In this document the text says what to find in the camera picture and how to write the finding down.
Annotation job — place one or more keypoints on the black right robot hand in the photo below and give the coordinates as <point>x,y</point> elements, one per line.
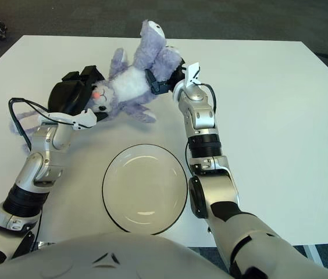
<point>175,78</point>

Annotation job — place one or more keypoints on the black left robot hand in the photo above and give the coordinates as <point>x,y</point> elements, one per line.
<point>68,97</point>

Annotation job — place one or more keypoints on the purple plush bunny doll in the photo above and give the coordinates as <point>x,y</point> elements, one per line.
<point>129,81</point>

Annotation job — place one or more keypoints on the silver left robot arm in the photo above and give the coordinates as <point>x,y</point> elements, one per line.
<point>42,162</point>

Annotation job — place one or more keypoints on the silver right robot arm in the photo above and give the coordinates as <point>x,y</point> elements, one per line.
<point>210,186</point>

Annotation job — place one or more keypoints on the white plate with black rim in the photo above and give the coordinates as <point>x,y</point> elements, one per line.
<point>145,189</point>

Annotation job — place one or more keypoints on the silver robot torso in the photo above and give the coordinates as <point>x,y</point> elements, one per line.
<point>117,255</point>

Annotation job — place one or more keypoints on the white table leg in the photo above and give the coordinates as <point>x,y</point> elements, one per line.
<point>313,255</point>

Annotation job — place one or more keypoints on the metal table bracket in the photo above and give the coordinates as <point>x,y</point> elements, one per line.
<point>42,244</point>

